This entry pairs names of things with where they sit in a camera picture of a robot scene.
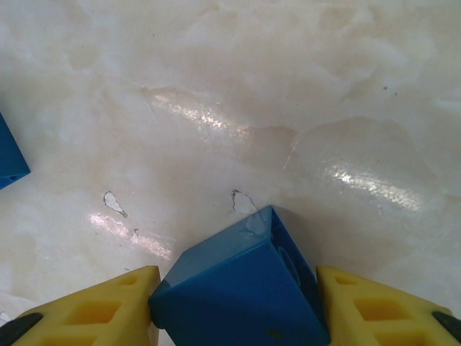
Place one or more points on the blue two-by-four brick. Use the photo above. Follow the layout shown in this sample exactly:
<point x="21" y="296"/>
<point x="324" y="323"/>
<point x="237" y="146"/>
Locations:
<point x="9" y="155"/>

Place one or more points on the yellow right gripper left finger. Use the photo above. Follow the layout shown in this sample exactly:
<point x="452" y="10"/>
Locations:
<point x="119" y="324"/>

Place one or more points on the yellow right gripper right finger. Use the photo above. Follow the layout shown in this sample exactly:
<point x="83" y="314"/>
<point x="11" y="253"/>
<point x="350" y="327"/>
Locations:
<point x="345" y="324"/>

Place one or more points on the blue two-by-two brick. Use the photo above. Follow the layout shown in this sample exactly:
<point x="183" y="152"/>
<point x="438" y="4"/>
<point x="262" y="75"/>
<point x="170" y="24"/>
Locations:
<point x="234" y="295"/>

